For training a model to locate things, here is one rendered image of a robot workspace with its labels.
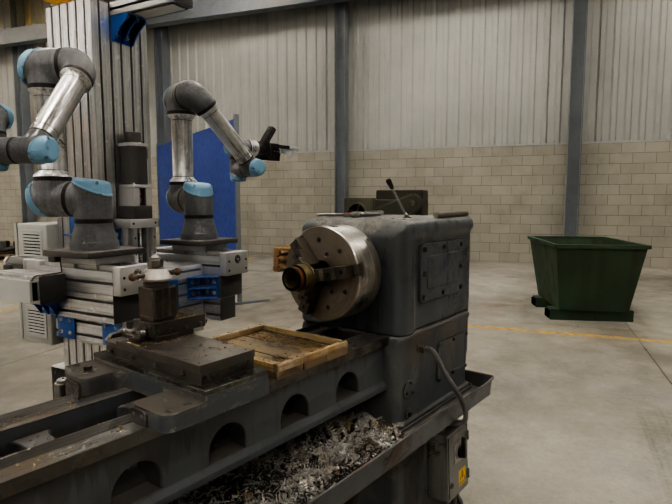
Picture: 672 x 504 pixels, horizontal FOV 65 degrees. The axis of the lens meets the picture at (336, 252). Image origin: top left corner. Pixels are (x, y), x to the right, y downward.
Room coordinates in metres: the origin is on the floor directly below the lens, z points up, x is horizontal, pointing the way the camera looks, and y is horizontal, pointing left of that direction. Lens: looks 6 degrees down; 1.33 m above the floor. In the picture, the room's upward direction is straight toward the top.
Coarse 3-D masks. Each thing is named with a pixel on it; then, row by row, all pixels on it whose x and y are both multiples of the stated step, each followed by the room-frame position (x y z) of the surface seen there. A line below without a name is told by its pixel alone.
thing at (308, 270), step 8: (304, 264) 1.66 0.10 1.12; (288, 272) 1.63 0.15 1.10; (296, 272) 1.60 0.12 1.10; (304, 272) 1.62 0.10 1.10; (312, 272) 1.64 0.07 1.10; (288, 280) 1.65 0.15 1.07; (296, 280) 1.67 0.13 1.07; (304, 280) 1.62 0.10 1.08; (312, 280) 1.64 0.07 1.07; (288, 288) 1.62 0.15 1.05; (296, 288) 1.60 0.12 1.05; (304, 288) 1.62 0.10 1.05
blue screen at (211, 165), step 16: (208, 128) 7.50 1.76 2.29; (208, 144) 7.51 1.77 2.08; (160, 160) 9.88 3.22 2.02; (208, 160) 7.53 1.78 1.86; (224, 160) 6.98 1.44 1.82; (160, 176) 9.91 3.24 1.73; (208, 176) 7.54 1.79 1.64; (224, 176) 6.99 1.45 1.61; (160, 192) 9.95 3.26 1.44; (224, 192) 7.00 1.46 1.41; (160, 208) 9.98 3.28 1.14; (224, 208) 7.01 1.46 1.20; (160, 224) 10.02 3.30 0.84; (176, 224) 9.05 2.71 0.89; (224, 224) 7.02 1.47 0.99; (240, 224) 6.62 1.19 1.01; (240, 240) 6.62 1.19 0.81; (240, 304) 6.61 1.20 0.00
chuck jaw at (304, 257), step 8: (296, 240) 1.74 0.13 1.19; (304, 240) 1.77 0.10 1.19; (296, 248) 1.75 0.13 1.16; (304, 248) 1.74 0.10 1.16; (296, 256) 1.72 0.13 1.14; (304, 256) 1.71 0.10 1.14; (312, 256) 1.74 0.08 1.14; (296, 264) 1.69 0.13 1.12; (312, 264) 1.71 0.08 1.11; (320, 264) 1.77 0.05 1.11
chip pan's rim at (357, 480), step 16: (480, 384) 2.17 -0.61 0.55; (448, 400) 1.99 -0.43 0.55; (480, 400) 2.05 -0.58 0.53; (432, 416) 1.73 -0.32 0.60; (448, 416) 1.82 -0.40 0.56; (416, 432) 1.64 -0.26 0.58; (432, 432) 1.73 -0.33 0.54; (400, 448) 1.56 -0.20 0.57; (416, 448) 1.65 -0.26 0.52; (368, 464) 1.41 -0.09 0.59; (384, 464) 1.49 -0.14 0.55; (352, 480) 1.36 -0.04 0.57; (368, 480) 1.43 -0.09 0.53; (320, 496) 1.25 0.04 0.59; (336, 496) 1.31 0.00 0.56; (352, 496) 1.37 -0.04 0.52
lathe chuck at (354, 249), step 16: (320, 240) 1.73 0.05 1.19; (336, 240) 1.69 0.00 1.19; (352, 240) 1.69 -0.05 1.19; (288, 256) 1.82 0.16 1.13; (320, 256) 1.73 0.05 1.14; (336, 256) 1.69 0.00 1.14; (352, 256) 1.65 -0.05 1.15; (368, 256) 1.70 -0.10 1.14; (368, 272) 1.67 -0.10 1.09; (336, 288) 1.69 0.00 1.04; (352, 288) 1.65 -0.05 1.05; (368, 288) 1.68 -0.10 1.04; (320, 304) 1.73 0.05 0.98; (336, 304) 1.69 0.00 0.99; (352, 304) 1.65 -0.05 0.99; (320, 320) 1.74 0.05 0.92
